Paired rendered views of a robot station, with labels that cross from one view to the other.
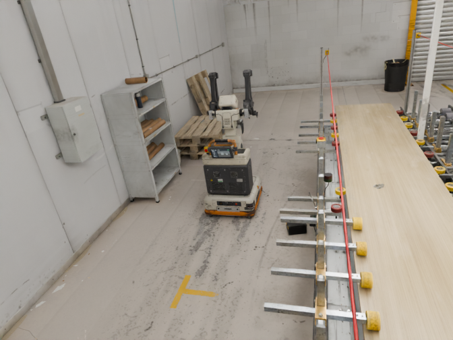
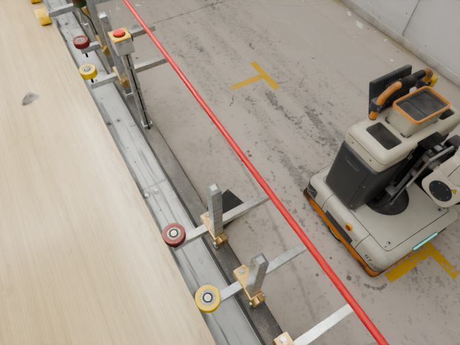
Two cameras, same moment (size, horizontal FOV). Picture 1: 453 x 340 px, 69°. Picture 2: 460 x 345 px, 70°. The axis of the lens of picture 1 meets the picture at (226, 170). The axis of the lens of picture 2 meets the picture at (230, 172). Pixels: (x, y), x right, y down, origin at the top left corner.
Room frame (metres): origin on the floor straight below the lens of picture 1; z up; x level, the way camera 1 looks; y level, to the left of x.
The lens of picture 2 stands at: (3.62, -1.39, 1.98)
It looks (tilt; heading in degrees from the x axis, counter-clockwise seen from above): 57 degrees down; 131
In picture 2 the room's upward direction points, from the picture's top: straight up
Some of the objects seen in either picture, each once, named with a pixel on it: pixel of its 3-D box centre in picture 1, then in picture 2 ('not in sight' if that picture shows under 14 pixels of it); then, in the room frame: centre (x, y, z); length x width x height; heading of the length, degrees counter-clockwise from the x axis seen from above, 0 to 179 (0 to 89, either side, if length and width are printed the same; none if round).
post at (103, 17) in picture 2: (321, 183); (117, 59); (2.31, -0.75, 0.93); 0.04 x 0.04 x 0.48; 72
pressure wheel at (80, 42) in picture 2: (336, 212); (83, 48); (2.00, -0.76, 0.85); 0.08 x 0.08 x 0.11
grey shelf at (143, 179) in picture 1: (146, 139); not in sight; (4.48, 1.08, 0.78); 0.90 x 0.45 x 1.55; 162
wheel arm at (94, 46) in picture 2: (309, 212); (118, 38); (2.06, -0.57, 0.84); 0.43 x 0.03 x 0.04; 72
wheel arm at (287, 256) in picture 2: (316, 142); (258, 274); (3.48, -1.07, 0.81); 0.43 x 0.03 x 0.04; 72
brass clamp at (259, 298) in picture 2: not in sight; (248, 285); (3.48, -1.12, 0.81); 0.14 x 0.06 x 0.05; 162
